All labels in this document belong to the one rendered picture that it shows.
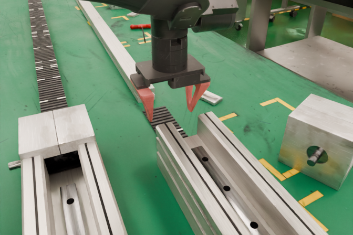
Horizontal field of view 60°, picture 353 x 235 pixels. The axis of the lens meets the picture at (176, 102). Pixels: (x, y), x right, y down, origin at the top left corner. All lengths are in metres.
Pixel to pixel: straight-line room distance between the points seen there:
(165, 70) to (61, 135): 0.18
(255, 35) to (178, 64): 1.89
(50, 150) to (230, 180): 0.25
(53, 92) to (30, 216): 0.37
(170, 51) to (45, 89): 0.34
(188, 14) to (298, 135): 0.26
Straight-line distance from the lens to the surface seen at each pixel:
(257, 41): 2.40
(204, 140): 0.50
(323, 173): 0.54
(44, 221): 0.38
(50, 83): 0.75
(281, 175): 0.54
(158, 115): 0.64
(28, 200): 0.41
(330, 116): 0.53
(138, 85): 0.50
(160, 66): 0.49
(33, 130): 0.49
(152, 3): 0.37
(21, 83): 0.85
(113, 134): 0.61
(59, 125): 0.49
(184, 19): 0.41
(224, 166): 0.46
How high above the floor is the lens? 1.15
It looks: 33 degrees down
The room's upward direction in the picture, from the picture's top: straight up
